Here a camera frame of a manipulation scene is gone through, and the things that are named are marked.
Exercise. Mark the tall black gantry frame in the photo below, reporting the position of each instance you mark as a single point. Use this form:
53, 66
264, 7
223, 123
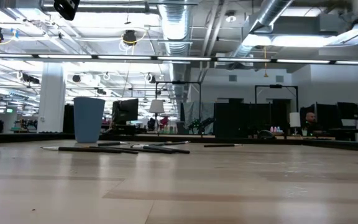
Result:
178, 82

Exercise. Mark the thin black paintbrush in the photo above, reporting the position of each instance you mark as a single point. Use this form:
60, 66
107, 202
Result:
82, 149

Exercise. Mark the person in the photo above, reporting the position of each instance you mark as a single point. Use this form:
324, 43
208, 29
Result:
310, 118

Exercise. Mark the ribbed silver air duct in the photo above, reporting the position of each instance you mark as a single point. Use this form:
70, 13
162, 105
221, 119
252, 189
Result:
176, 25

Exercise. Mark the large white table lamp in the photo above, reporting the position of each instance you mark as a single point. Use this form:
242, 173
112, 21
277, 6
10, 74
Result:
156, 106

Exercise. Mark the blue plastic cup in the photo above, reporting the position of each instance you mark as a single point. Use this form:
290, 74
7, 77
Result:
89, 121

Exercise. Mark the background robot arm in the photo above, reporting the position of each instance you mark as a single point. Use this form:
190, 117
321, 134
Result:
201, 123

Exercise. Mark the short black gantry frame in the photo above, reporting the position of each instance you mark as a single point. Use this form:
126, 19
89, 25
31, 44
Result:
276, 86

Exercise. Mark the small black background monitor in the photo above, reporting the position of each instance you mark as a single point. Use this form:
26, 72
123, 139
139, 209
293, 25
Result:
347, 110

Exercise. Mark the long light strip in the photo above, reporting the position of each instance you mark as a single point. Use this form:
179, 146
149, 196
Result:
64, 56

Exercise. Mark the short black paintbrush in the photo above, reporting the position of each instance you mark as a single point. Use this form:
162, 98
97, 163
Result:
222, 145

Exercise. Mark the small white table lamp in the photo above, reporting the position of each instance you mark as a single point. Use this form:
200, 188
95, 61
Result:
294, 119

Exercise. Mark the black partition panels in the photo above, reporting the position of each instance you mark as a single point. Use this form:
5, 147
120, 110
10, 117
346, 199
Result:
238, 121

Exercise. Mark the white building column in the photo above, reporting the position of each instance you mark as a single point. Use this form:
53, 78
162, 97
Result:
51, 99

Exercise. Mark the smooth silver air duct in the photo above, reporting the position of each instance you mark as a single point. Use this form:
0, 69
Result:
269, 12

